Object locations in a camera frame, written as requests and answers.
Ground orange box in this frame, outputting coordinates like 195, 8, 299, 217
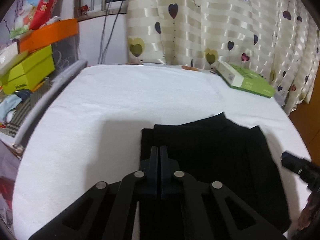
19, 18, 79, 53

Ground green and white box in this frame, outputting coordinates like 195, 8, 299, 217
215, 61, 275, 98

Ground black power cables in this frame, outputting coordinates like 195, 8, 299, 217
97, 0, 128, 65

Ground red gift bag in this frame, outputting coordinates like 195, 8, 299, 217
0, 177, 15, 202

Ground grey shelf cabinet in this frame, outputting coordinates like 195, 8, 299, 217
1, 60, 87, 158

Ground black pants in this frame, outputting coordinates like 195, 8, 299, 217
140, 113, 291, 233

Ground black white striped box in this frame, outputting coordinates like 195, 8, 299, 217
2, 77, 51, 138

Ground white towel table cover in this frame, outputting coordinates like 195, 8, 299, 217
12, 64, 309, 239

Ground heart pattern curtain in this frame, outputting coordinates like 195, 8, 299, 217
127, 0, 319, 113

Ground person's right hand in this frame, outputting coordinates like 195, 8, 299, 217
297, 192, 319, 231

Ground light blue cloth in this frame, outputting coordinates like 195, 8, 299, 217
0, 94, 22, 123

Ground lime green shoe box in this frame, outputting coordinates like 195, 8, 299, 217
1, 45, 55, 95

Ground red snack package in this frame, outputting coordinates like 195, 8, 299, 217
14, 0, 58, 32

